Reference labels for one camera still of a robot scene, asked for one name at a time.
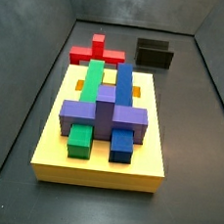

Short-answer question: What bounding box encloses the blue long block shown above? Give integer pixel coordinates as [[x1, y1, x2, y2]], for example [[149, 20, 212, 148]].
[[109, 63, 134, 164]]

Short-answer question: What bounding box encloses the black slotted holder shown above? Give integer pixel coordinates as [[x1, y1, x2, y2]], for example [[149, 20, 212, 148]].
[[135, 37, 174, 69]]

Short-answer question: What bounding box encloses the green long block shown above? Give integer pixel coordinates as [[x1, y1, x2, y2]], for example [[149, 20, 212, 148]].
[[67, 60, 105, 159]]

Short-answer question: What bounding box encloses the red cross-shaped block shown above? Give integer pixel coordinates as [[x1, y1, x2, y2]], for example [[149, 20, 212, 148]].
[[69, 33, 125, 65]]

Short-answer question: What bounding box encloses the yellow base board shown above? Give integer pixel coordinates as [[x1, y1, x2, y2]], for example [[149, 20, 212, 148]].
[[30, 66, 165, 193]]

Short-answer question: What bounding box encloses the purple cross-shaped block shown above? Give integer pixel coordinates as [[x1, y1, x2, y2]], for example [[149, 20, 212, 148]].
[[59, 85, 149, 145]]

